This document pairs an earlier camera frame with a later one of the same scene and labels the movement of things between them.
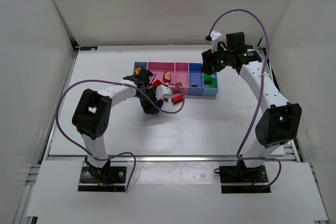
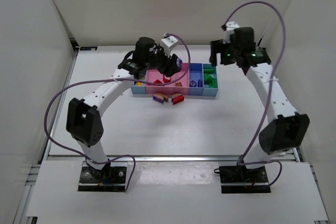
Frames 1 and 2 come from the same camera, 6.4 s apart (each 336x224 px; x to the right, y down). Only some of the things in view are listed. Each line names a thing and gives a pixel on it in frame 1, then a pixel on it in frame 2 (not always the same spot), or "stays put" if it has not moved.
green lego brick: (212, 82) stays put
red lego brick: (177, 98) stays put
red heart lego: (167, 76) stays put
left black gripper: (151, 106) to (169, 63)
